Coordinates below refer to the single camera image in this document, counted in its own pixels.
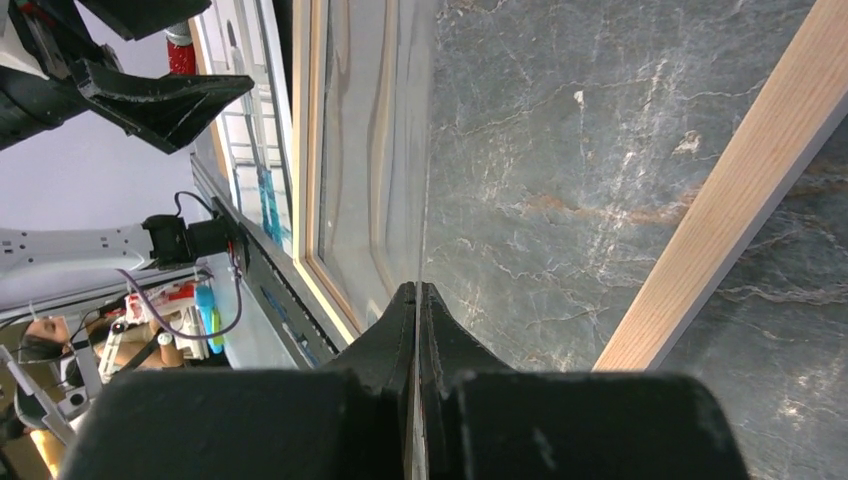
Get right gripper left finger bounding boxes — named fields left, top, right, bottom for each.
left=60, top=283, right=415, bottom=479

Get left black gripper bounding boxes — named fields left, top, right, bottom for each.
left=1, top=0, right=254, bottom=154

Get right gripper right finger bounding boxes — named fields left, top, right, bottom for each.
left=419, top=283, right=748, bottom=479

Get wooden picture frame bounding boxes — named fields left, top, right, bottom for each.
left=293, top=1, right=847, bottom=370

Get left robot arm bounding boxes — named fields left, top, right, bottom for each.
left=1, top=1, right=254, bottom=278

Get printed photo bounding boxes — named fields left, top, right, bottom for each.
left=190, top=1, right=292, bottom=254

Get red toy microphone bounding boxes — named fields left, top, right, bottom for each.
left=164, top=20, right=197, bottom=75

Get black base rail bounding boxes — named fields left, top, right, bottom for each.
left=190, top=153, right=345, bottom=369

